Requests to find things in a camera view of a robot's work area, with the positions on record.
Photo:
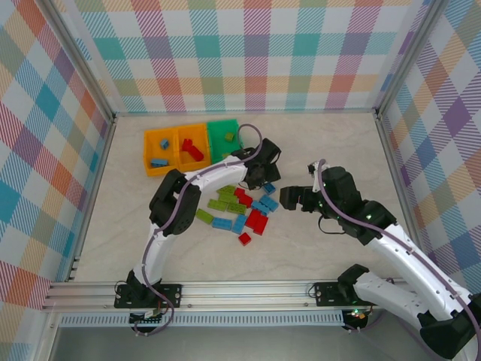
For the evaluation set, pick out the grey metal panel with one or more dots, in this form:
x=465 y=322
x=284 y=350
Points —
x=244 y=344

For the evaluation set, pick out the orange plastic bin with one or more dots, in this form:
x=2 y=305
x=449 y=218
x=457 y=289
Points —
x=156 y=172
x=191 y=166

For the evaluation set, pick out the aluminium frame bar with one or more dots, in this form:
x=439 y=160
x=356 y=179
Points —
x=394 y=165
x=94 y=188

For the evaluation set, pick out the aluminium frame post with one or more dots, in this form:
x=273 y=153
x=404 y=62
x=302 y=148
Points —
x=82 y=62
x=407 y=56

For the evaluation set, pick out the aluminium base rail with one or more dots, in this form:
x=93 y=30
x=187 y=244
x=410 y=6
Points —
x=244 y=291

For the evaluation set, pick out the small green lego brick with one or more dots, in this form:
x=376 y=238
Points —
x=228 y=137

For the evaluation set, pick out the small circuit board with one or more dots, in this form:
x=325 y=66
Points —
x=144 y=319
x=359 y=316

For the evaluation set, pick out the green plastic bin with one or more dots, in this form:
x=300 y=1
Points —
x=218 y=129

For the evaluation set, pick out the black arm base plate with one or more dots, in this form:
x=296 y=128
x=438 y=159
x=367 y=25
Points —
x=173 y=295
x=327 y=293

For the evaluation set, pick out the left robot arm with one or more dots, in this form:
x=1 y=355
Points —
x=176 y=210

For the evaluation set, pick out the aluminium frame leg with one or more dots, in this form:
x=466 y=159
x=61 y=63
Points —
x=47 y=338

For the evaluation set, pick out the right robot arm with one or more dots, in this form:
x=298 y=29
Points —
x=406 y=255

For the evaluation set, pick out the small blue lego brick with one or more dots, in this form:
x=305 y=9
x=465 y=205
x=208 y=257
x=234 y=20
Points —
x=164 y=143

